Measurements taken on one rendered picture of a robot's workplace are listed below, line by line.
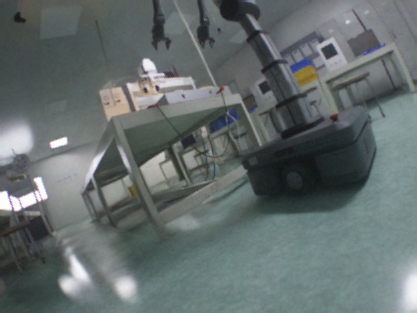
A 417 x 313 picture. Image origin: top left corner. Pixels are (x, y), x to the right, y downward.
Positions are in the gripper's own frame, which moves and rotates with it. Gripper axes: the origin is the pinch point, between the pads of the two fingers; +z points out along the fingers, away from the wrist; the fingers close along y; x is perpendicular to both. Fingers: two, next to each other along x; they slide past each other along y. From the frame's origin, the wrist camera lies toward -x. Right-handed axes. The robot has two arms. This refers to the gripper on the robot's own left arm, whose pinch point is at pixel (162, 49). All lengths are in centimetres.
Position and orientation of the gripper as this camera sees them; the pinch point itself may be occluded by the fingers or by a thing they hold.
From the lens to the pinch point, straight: 162.0
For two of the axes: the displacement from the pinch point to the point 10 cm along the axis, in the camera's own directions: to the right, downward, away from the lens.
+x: 6.5, 2.7, -7.1
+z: 0.9, 9.0, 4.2
